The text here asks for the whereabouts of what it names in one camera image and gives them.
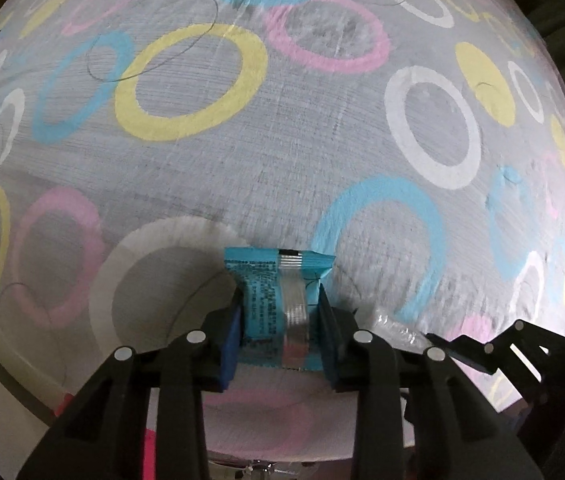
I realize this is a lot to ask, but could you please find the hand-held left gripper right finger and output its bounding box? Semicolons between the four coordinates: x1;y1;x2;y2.
317;285;543;480

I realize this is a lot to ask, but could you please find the clear plastic wrapper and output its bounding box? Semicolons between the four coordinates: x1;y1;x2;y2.
369;312;429;352

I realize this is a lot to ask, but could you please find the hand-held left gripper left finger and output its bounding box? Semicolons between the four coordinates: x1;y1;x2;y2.
17;287;244;480

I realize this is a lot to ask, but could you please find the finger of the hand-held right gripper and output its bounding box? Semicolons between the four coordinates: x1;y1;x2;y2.
425;332;502;377
492;320;565;413

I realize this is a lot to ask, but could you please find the blue snack packet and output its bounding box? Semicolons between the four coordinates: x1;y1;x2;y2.
224;246;335;372

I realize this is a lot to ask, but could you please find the bed with circle print sheet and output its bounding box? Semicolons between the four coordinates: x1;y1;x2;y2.
0;0;565;463

